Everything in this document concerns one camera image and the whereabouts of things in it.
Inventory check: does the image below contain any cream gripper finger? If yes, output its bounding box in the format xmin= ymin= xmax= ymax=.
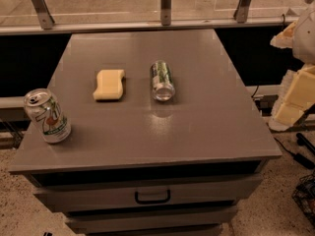
xmin=268 ymin=64 xmax=315 ymax=131
xmin=270 ymin=21 xmax=297 ymax=49

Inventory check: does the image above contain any green soda can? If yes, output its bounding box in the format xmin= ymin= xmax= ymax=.
xmin=150 ymin=60 xmax=175 ymax=101

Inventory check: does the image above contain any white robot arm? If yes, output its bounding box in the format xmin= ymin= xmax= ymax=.
xmin=268 ymin=0 xmax=315 ymax=131

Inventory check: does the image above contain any white 7up soda can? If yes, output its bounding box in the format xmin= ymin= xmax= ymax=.
xmin=24 ymin=88 xmax=71 ymax=144

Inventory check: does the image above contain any grey drawer cabinet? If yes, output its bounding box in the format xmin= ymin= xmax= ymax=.
xmin=11 ymin=29 xmax=281 ymax=236

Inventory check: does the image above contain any yellow sponge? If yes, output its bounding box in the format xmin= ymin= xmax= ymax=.
xmin=93 ymin=70 xmax=125 ymax=100

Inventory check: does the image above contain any black cable on floor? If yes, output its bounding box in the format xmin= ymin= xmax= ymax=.
xmin=274 ymin=132 xmax=315 ymax=170

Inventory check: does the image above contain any black wire basket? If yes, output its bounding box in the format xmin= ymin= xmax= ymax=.
xmin=292 ymin=174 xmax=315 ymax=227

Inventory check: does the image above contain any black drawer handle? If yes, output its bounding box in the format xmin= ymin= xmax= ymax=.
xmin=134 ymin=189 xmax=171 ymax=205

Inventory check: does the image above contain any metal window rail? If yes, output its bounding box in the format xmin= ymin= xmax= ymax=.
xmin=0 ymin=0 xmax=307 ymax=34

